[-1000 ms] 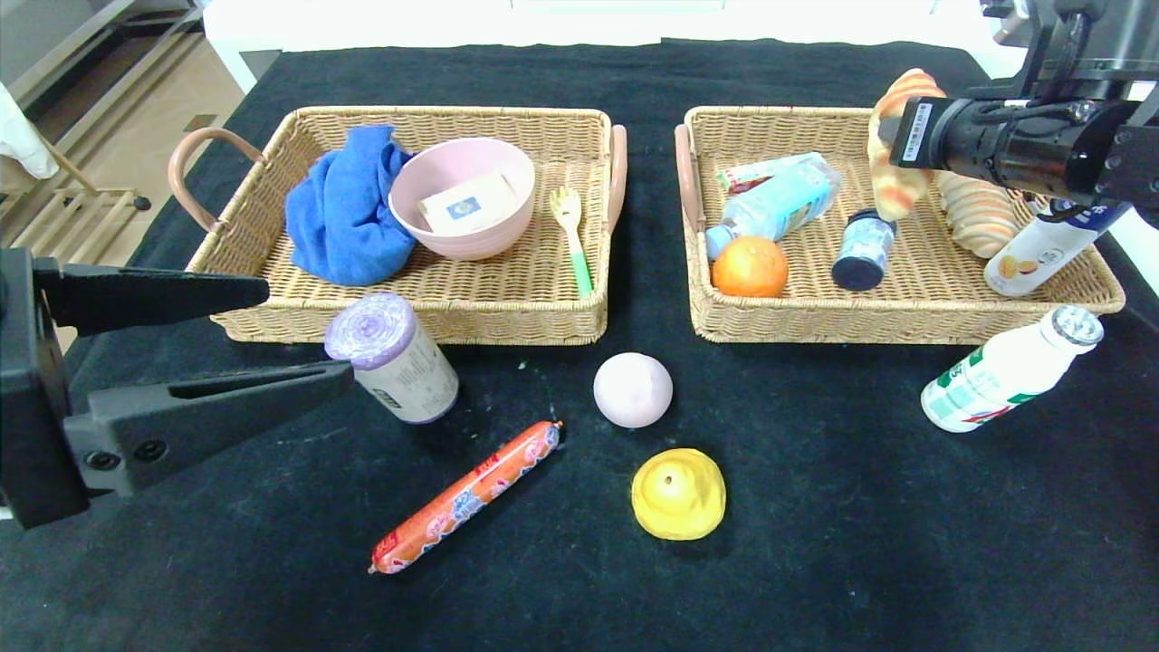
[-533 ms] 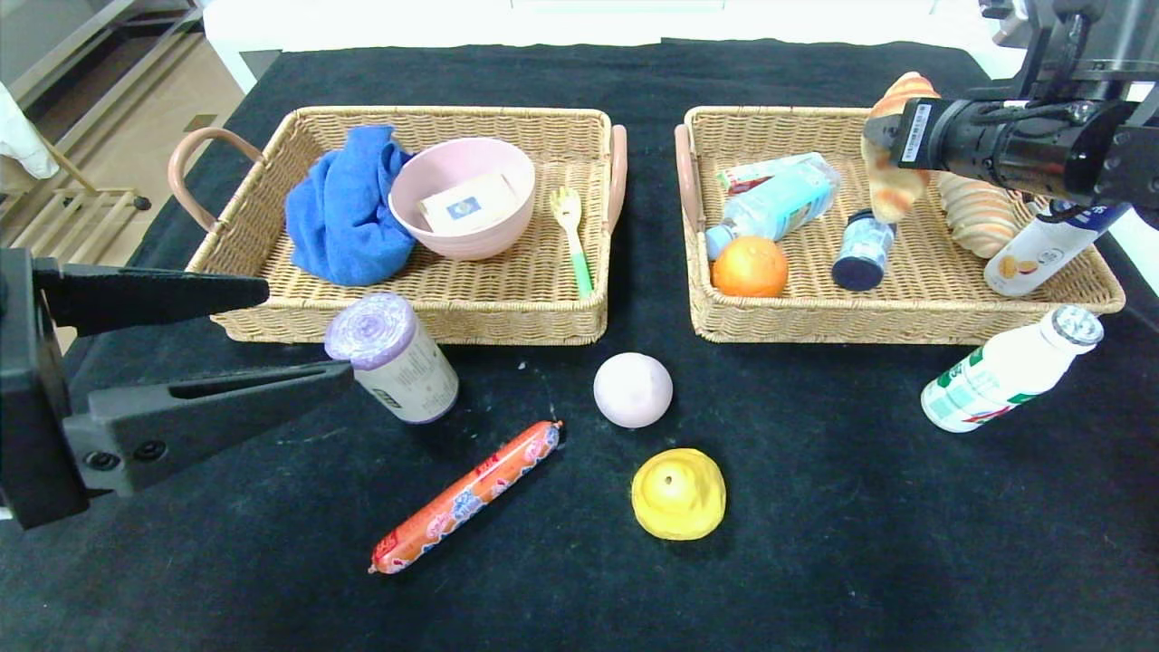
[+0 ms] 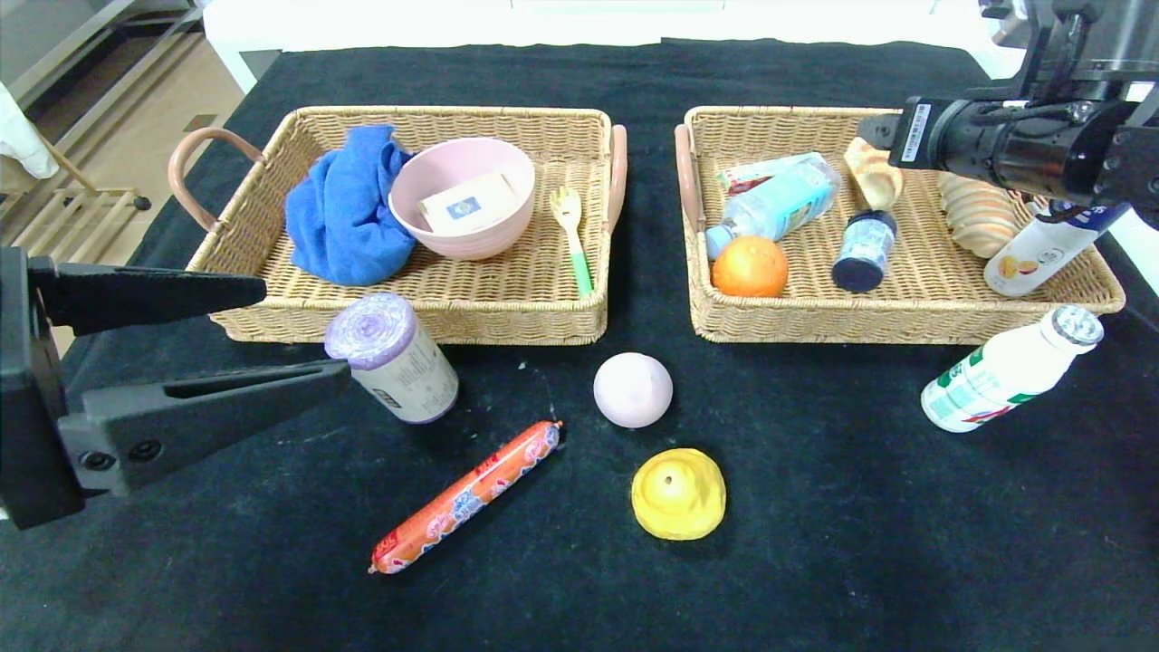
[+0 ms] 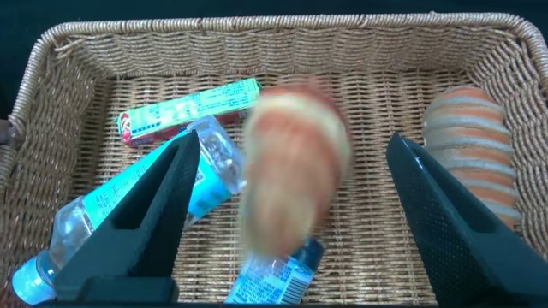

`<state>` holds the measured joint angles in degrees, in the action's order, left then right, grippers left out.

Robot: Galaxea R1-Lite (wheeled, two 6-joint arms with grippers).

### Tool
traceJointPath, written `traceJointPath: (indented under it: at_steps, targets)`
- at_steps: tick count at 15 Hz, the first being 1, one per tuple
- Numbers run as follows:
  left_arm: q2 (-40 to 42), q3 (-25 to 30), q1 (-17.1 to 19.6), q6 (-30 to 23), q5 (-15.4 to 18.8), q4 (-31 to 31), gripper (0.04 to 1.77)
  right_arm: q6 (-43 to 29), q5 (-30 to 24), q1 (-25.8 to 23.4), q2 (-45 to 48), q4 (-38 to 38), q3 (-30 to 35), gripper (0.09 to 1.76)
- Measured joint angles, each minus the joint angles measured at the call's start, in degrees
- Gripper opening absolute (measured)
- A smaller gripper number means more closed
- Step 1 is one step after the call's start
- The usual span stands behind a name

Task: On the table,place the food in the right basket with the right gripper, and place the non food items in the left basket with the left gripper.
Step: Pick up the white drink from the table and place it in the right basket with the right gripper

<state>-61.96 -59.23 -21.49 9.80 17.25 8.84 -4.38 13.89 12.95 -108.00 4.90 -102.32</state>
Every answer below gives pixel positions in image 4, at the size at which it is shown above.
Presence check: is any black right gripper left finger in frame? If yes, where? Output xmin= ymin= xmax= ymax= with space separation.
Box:
xmin=53 ymin=130 xmax=202 ymax=303

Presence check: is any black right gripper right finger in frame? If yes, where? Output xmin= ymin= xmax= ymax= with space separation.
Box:
xmin=384 ymin=131 xmax=548 ymax=307

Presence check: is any croissant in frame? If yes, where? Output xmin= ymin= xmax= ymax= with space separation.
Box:
xmin=239 ymin=79 xmax=354 ymax=258

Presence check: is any water bottle light blue label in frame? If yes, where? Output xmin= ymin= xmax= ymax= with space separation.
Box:
xmin=11 ymin=115 xmax=247 ymax=305

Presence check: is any striped long bread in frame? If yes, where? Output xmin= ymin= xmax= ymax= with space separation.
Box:
xmin=421 ymin=85 xmax=522 ymax=230

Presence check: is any small dark blue jar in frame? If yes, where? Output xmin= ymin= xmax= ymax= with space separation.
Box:
xmin=224 ymin=237 xmax=325 ymax=305

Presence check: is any green and red gum box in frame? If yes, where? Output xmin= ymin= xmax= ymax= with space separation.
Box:
xmin=117 ymin=77 xmax=262 ymax=148

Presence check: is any wicker basket with pink handles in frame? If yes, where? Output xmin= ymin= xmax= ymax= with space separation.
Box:
xmin=0 ymin=11 xmax=548 ymax=308

